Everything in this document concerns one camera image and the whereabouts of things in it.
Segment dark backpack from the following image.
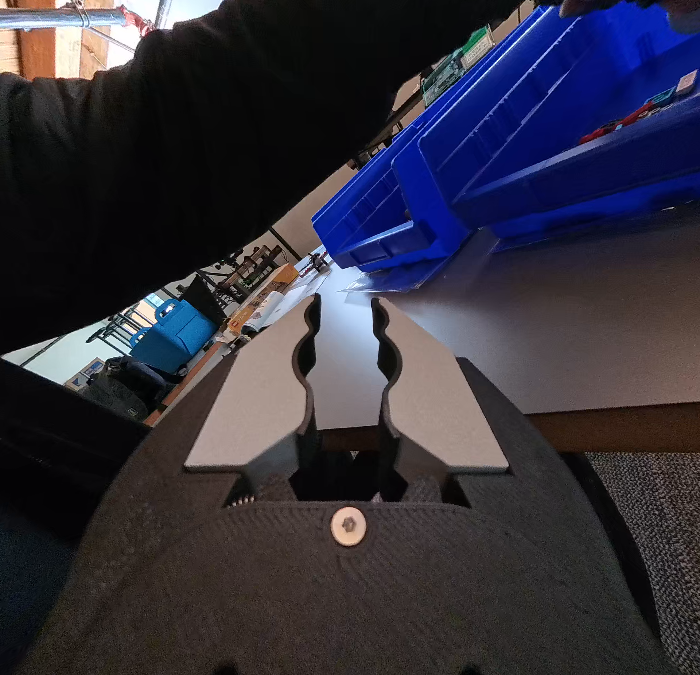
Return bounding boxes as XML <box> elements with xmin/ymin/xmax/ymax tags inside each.
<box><xmin>82</xmin><ymin>357</ymin><xmax>182</xmax><ymax>423</ymax></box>

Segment blue storage bin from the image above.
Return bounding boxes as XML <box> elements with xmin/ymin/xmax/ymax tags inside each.
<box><xmin>391</xmin><ymin>0</ymin><xmax>700</xmax><ymax>256</ymax></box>
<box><xmin>312</xmin><ymin>8</ymin><xmax>553</xmax><ymax>274</ymax></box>

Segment red bricks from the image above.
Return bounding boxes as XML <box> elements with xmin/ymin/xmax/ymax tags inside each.
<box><xmin>579</xmin><ymin>109</ymin><xmax>660</xmax><ymax>146</ymax></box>

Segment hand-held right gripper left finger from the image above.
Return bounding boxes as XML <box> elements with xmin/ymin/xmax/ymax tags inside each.
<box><xmin>184</xmin><ymin>294</ymin><xmax>322</xmax><ymax>474</ymax></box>

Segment yellow cardboard box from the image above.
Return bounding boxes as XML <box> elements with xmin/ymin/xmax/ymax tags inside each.
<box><xmin>226</xmin><ymin>263</ymin><xmax>300</xmax><ymax>337</ymax></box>

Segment person's black clothing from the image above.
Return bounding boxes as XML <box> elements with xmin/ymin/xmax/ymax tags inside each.
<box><xmin>0</xmin><ymin>358</ymin><xmax>156</xmax><ymax>675</ymax></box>

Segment person's left forearm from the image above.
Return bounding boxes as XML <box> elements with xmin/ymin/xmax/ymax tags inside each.
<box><xmin>0</xmin><ymin>0</ymin><xmax>548</xmax><ymax>356</ymax></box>

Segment green circuit board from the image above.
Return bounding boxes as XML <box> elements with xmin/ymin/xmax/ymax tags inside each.
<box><xmin>420</xmin><ymin>26</ymin><xmax>496</xmax><ymax>108</ymax></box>

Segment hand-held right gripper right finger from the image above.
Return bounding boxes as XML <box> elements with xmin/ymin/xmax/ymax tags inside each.
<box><xmin>372</xmin><ymin>296</ymin><xmax>509</xmax><ymax>474</ymax></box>

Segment grey desk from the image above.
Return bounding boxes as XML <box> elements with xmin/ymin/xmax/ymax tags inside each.
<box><xmin>306</xmin><ymin>202</ymin><xmax>700</xmax><ymax>456</ymax></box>

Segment instruction booklet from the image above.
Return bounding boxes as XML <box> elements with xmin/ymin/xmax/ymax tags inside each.
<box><xmin>241</xmin><ymin>287</ymin><xmax>317</xmax><ymax>337</ymax></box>

